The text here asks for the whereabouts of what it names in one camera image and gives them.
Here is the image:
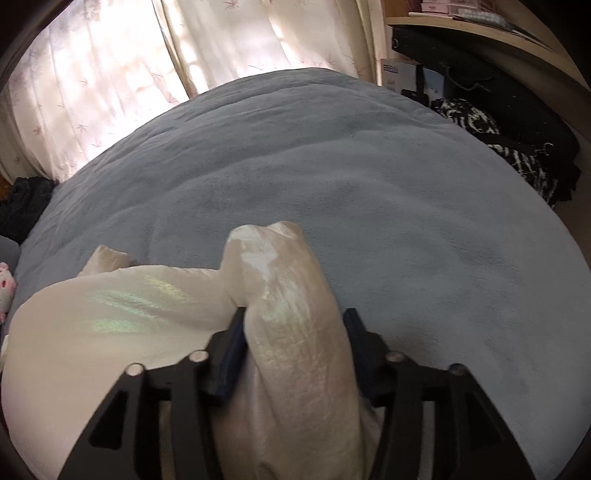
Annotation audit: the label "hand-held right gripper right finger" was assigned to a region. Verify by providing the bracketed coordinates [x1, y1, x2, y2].
[342, 308, 536, 480]

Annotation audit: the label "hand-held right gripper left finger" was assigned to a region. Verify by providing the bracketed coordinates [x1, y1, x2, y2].
[58, 307, 249, 480]

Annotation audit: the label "white puffer jacket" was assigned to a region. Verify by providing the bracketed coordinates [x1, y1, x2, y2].
[0, 220, 384, 480]

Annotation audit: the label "dark clothes pile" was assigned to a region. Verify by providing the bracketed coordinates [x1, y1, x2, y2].
[0, 176, 60, 244]

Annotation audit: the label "blue-grey bed blanket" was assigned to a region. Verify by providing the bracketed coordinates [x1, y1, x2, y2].
[7, 67, 591, 480]

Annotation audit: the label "pink white cat plush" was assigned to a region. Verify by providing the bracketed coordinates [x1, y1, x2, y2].
[0, 261, 18, 324]

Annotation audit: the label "grey pillow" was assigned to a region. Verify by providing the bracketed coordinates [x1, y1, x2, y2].
[0, 234, 22, 267]

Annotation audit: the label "black white patterned cloth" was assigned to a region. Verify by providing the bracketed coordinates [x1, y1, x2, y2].
[431, 98, 559, 209]

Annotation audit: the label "white cardboard box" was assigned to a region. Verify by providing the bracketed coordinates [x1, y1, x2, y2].
[379, 58, 419, 95]

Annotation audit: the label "black bag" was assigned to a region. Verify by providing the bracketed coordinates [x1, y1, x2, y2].
[390, 25, 581, 204]

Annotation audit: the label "white floral curtain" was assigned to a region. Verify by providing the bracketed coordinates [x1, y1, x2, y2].
[154, 0, 386, 100]
[0, 0, 195, 185]

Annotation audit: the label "wooden shelf unit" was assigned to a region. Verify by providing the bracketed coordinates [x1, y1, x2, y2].
[381, 0, 591, 139]

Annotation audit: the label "stack of pink boxes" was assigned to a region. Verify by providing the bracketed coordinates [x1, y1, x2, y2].
[406, 0, 467, 14]

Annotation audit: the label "papers on shelf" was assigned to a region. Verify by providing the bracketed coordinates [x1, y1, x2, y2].
[452, 8, 541, 40]

